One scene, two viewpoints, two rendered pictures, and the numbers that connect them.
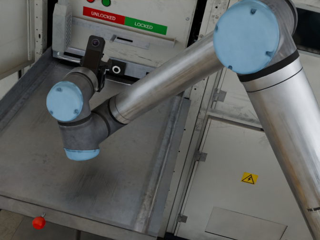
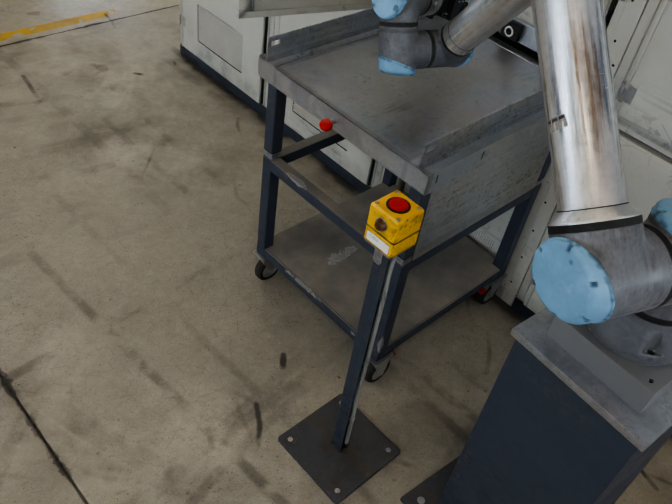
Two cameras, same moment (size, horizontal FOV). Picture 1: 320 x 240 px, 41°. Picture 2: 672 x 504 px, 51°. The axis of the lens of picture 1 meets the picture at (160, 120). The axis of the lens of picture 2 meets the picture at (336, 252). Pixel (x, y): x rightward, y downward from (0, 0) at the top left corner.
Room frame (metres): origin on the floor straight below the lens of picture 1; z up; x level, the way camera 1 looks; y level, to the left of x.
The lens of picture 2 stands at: (-0.43, -0.68, 1.76)
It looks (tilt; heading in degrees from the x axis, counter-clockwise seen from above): 43 degrees down; 37
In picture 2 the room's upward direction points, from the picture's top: 10 degrees clockwise
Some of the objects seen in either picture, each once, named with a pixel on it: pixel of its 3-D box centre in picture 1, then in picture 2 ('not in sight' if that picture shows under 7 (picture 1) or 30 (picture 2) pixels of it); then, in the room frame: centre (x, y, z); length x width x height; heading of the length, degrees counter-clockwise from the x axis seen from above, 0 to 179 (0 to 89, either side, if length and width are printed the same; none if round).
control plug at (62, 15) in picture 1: (62, 25); not in sight; (1.40, 0.42, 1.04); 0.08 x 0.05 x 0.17; 176
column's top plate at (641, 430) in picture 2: not in sight; (621, 351); (0.70, -0.59, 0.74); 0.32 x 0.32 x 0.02; 81
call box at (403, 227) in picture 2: not in sight; (393, 224); (0.51, -0.11, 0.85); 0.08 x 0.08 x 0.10; 86
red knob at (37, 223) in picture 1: (40, 220); (328, 123); (0.71, 0.25, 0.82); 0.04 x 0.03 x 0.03; 176
